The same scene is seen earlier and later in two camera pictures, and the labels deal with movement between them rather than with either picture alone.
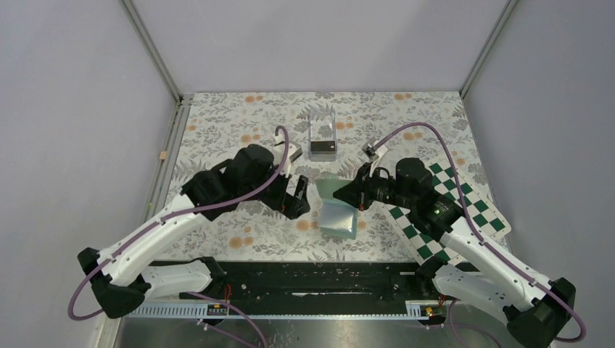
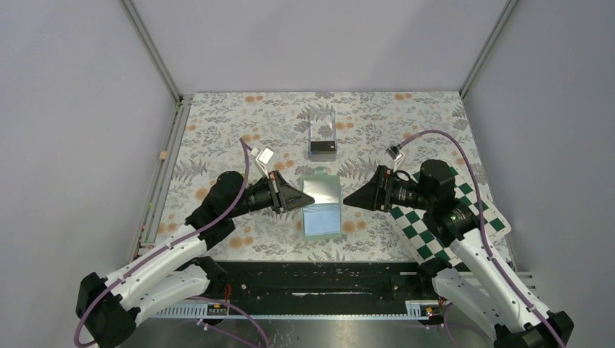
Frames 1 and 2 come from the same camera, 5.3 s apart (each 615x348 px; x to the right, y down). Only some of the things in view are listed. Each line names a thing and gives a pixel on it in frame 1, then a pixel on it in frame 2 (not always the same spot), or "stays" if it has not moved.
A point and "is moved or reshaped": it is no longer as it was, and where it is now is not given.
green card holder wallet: (337, 217) is moved or reshaped
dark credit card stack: (323, 146) stays
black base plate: (318, 282) stays
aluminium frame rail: (181, 107) stays
